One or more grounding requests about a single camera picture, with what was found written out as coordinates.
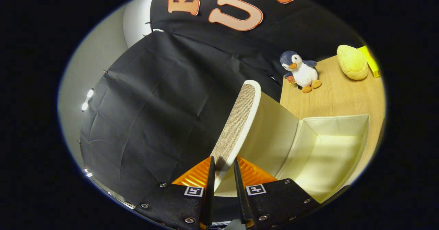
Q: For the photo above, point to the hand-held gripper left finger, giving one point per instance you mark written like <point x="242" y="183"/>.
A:
<point x="210" y="195"/>

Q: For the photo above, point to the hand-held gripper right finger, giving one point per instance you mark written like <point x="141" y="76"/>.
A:
<point x="240" y="195"/>

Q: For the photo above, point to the beige fabric storage box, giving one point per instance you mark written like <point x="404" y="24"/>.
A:
<point x="274" y="134"/>

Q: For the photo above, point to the black backdrop cloth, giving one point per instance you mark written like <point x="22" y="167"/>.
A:
<point x="154" y="103"/>

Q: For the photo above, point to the penguin plush toy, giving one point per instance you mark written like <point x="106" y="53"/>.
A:
<point x="303" y="74"/>

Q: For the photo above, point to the ceiling light strip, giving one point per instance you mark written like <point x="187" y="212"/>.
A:
<point x="90" y="93"/>

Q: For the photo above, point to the yellow bun-shaped plush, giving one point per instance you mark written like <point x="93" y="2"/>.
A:
<point x="351" y="62"/>

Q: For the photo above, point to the yellow book with red circle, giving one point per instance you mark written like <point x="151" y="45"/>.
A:
<point x="372" y="63"/>

